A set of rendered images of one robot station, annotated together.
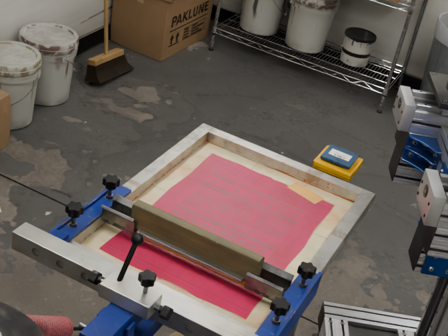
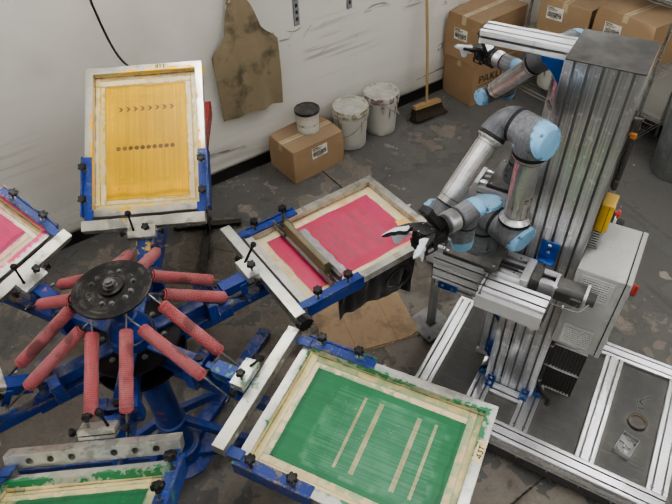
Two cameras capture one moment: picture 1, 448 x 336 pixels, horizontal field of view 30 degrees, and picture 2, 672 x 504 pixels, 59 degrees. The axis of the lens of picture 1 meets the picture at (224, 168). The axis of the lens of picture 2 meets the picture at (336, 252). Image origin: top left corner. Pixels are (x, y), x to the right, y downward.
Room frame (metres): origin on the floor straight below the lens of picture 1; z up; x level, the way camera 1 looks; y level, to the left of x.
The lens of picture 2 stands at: (0.13, -1.25, 2.93)
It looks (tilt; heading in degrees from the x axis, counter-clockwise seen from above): 45 degrees down; 36
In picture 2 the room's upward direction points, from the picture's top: 3 degrees counter-clockwise
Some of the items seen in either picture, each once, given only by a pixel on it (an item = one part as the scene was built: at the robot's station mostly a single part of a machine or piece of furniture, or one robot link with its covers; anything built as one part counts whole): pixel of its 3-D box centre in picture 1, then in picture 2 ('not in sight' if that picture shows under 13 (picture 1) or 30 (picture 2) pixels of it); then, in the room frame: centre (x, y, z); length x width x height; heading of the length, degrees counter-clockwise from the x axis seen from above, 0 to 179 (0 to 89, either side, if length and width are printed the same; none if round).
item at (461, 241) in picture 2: not in sight; (459, 231); (1.57, -0.73, 1.55); 0.11 x 0.08 x 0.11; 69
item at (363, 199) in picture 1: (228, 220); (341, 237); (1.84, -0.04, 0.97); 0.79 x 0.58 x 0.04; 159
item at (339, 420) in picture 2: not in sight; (330, 409); (1.00, -0.56, 1.05); 1.08 x 0.61 x 0.23; 99
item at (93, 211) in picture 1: (91, 219); (270, 226); (1.72, 0.31, 0.98); 0.30 x 0.05 x 0.07; 159
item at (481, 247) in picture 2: not in sight; (480, 234); (1.86, -0.71, 1.31); 0.15 x 0.15 x 0.10
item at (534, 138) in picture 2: not in sight; (521, 186); (1.81, -0.84, 1.63); 0.15 x 0.12 x 0.55; 69
